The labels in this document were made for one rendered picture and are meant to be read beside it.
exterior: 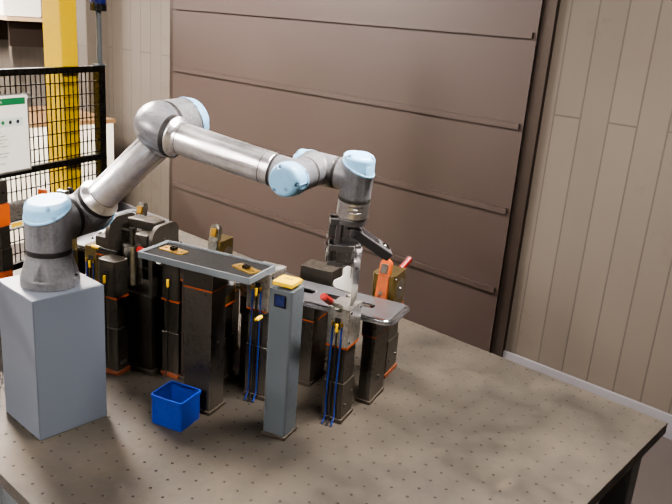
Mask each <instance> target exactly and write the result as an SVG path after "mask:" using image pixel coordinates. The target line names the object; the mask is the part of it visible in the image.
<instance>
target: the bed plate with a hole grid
mask: <svg viewBox="0 0 672 504"><path fill-rule="evenodd" d="M362 323H363V321H362V320H361V321H360V332H359V340H358V341H357V342H356V343H355V355H354V366H353V374H354V385H353V396H352V407H353V412H352V413H351V414H350V415H349V416H348V417H347V418H346V419H345V420H344V421H343V422H342V423H341V424H337V423H334V422H333V423H332V426H333V427H329V425H331V421H328V426H325V425H324V424H325V423H326V422H327V420H324V424H323V425H322V424H320V422H322V420H323V419H321V418H319V417H320V413H321V412H322V400H323V387H324V379H325V378H326V373H325V374H324V375H323V376H322V377H320V378H319V379H318V380H317V381H316V382H315V383H314V384H313V385H311V386H310V387H306V386H303V385H300V384H298V391H297V406H296V422H295V425H296V426H297V429H296V430H295V431H294V432H293V433H292V434H291V435H290V436H289V437H288V438H287V439H286V440H285V441H282V440H279V439H276V438H273V437H270V436H267V435H264V434H261V430H262V429H263V422H264V402H265V401H261V400H258V399H254V403H251V401H252V400H253V398H252V397H251V398H250V402H247V401H243V399H244V398H245V395H242V391H243V390H244V383H245V381H244V380H241V379H238V378H237V375H238V374H239V363H240V337H241V314H240V291H239V318H238V345H239V348H238V349H237V350H235V351H234V352H233V367H232V370H234V375H232V376H231V377H229V378H228V379H227V380H225V381H224V382H223V401H224V402H225V405H224V406H222V407H221V408H220V409H218V410H217V411H216V412H214V413H213V414H212V415H211V416H207V415H204V414H201V413H200V415H199V419H198V420H197V421H195V422H194V423H193V424H191V425H190V426H189V427H187V428H186V429H185V430H183V431H182V432H178V431H175V430H172V429H169V428H167V427H164V426H161V425H158V424H155V423H153V422H152V398H151V393H152V392H153V391H155V390H156V389H158V388H159V387H161V386H163V385H164V384H166V383H167V382H169V381H172V380H173V381H176V382H180V383H183V384H184V381H183V380H180V379H178V380H177V379H174V378H171V377H168V376H166V377H165V379H166V380H162V379H163V378H164V376H165V375H162V374H160V372H158V373H157V374H155V375H154V376H150V375H147V374H144V373H141V372H138V371H135V370H132V369H130V370H128V371H127V372H125V373H123V374H121V375H120V376H115V375H112V374H109V373H106V392H107V416H104V417H102V418H99V419H97V420H94V421H91V422H89V423H86V424H83V425H81V426H78V427H75V428H73V429H70V430H67V431H65V432H62V433H60V434H57V435H54V436H52V437H49V438H46V439H44V440H41V441H40V440H39V439H38V438H37V437H35V436H34V435H33V434H32V433H31V432H30V431H28V430H27V429H26V428H25V427H24V426H23V425H21V424H20V423H19V422H18V421H17V420H16V419H15V418H13V417H12V416H11V415H10V414H9V413H8V412H6V400H5V387H4V373H3V359H2V345H1V331H0V486H1V487H2V488H3V489H4V490H5V491H6V492H7V493H8V494H9V495H10V496H11V497H12V498H13V499H14V500H15V501H16V502H17V503H18V504H597V503H598V502H599V501H600V500H601V499H602V498H603V497H604V496H605V495H606V494H607V493H608V492H609V491H610V490H611V488H612V487H613V486H614V485H615V484H616V483H617V482H618V481H619V480H620V479H621V478H622V477H623V476H624V475H625V474H626V473H627V472H628V471H629V470H630V469H631V468H632V467H633V466H634V465H635V464H636V463H637V462H638V461H639V460H640V459H641V458H642V457H643V456H644V455H645V454H646V453H647V451H648V450H649V449H650V448H651V447H652V446H653V445H654V444H655V443H656V442H657V441H658V440H659V439H660V438H661V437H662V436H663V435H664V434H665V432H666V428H667V424H668V423H667V422H665V421H662V420H660V419H657V418H654V417H652V416H649V415H647V414H644V413H642V412H639V411H637V410H634V409H632V408H629V407H627V406H624V405H622V404H619V403H617V402H614V401H611V400H609V399H606V398H604V397H601V396H599V395H596V394H594V393H591V392H589V391H586V390H584V389H581V388H579V387H576V386H574V385H571V384H568V383H566V382H563V381H561V380H558V379H556V378H553V377H551V376H548V375H546V374H543V373H541V372H538V371H536V370H533V369H531V368H528V367H525V366H523V365H520V364H518V363H515V362H513V361H510V360H508V359H505V358H503V357H500V356H498V355H495V354H493V353H490V352H488V351H485V350H482V349H480V348H477V347H475V346H472V345H470V344H467V343H465V342H462V341H460V340H457V339H455V338H452V337H450V336H447V335H445V334H442V333H439V332H437V331H434V330H432V329H429V328H427V327H424V326H422V325H419V324H417V323H414V322H412V321H409V320H407V319H404V318H402V319H400V320H399V322H398V331H397V332H399V335H398V345H397V354H396V363H397V366H396V367H395V368H394V370H393V371H392V372H391V373H390V374H389V375H388V376H387V377H386V378H385V379H383V386H384V390H383V391H382V392H381V394H380V395H379V396H378V397H377V398H376V399H375V400H374V401H373V402H372V404H371V405H366V404H363V403H360V402H356V401H355V398H356V397H357V395H358V384H359V373H360V363H361V352H362V341H363V336H362Z"/></svg>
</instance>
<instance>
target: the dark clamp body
mask: <svg viewBox="0 0 672 504"><path fill-rule="evenodd" d="M161 300H164V330H162V370H160V374H162V375H165V376H164V378H163V379H162V380H166V379H165V377H166V376H168V377H171V378H174V379H177V380H178V379H179V376H180V375H181V314H182V281H181V280H180V268H178V267H174V266H170V265H166V264H165V267H163V266H162V297H161Z"/></svg>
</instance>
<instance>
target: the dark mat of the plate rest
mask: <svg viewBox="0 0 672 504"><path fill-rule="evenodd" d="M166 245H169V246H173V245H174V246H177V247H178V248H179V249H183V250H186V251H189V252H188V253H186V254H183V255H177V254H174V253H170V252H167V251H164V250H160V249H159V248H160V247H163V246H166ZM144 252H145V253H149V254H153V255H157V256H161V257H165V258H169V259H173V260H177V261H182V262H186V263H190V264H194V265H198V266H202V267H206V268H210V269H214V270H219V271H223V272H227V273H231V274H235V275H239V276H243V277H247V278H250V277H252V276H254V275H256V274H258V273H256V274H252V275H250V274H247V273H245V272H243V271H241V270H238V269H236V268H234V267H232V265H234V264H239V263H243V264H249V265H250V266H251V267H253V268H255V269H258V270H260V271H263V270H265V269H267V268H269V267H271V266H267V265H263V264H259V263H254V262H250V261H246V260H242V259H237V258H233V257H229V256H224V255H220V254H216V253H212V252H207V251H203V250H199V249H194V248H190V247H186V246H181V245H177V244H173V243H169V242H168V243H166V244H163V245H160V246H158V247H155V248H152V249H150V250H147V251H144Z"/></svg>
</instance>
